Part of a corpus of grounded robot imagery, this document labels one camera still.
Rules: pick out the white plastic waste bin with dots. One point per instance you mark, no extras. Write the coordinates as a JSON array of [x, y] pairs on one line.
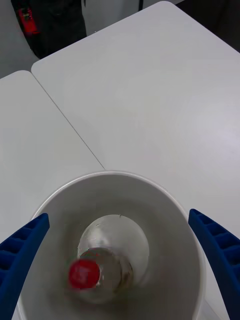
[[162, 207]]

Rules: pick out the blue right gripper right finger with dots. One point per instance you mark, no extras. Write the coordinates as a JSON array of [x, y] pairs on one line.
[[222, 255]]

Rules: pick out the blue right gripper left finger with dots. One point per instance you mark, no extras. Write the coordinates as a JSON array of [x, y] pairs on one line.
[[18, 260]]

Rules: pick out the clear plastic bottle red cap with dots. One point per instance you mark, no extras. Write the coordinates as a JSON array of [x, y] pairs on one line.
[[83, 273]]

